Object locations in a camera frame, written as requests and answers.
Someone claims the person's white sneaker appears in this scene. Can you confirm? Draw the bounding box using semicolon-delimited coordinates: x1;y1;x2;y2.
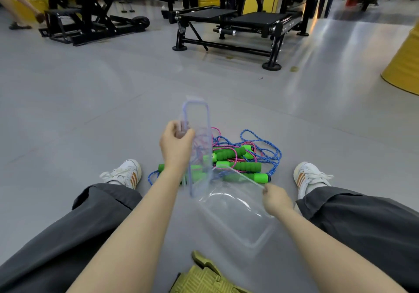
100;159;142;190
293;162;334;202

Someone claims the large yellow barrel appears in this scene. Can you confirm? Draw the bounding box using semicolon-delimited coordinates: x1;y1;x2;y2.
381;21;419;96

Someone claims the clear plastic box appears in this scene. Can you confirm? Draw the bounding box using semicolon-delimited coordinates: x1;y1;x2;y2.
196;166;279;249

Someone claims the person's left forearm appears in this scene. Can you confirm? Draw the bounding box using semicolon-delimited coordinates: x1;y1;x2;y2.
67;166;190;293

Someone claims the black squat rack platform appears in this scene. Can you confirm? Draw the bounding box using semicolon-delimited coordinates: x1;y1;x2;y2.
162;0;323;71

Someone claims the clear blue-rimmed box lid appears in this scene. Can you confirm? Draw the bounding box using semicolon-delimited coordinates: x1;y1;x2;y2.
182;96;213;198

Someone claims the black wheeled gym machine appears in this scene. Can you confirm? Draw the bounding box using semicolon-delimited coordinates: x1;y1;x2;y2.
38;0;151;46

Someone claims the person's right white sneaker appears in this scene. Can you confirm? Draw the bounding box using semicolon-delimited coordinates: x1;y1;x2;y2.
293;162;334;202

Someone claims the person's right leg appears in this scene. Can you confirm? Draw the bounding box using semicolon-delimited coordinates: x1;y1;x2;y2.
296;186;419;293

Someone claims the person's leg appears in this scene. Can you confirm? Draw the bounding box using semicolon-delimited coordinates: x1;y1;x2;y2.
0;183;143;293
296;186;419;293

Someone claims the person's right hand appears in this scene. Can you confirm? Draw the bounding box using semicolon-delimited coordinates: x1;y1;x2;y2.
261;183;294;218

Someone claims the blue skipping rope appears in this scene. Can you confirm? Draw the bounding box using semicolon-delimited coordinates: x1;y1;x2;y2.
147;145;223;186
213;129;282;184

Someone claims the person's left white sneaker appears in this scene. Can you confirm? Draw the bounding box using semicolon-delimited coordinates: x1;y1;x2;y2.
100;159;142;190

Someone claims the person's right forearm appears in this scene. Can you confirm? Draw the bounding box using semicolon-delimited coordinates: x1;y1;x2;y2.
275;204;408;293

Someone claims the yellow-green woven mat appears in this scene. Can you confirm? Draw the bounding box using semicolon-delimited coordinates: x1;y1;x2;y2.
169;251;251;293

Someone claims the person's left leg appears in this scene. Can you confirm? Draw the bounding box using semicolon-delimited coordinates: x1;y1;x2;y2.
0;183;143;293

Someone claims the person's left hand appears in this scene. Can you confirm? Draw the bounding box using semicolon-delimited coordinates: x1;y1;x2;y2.
159;120;196;171

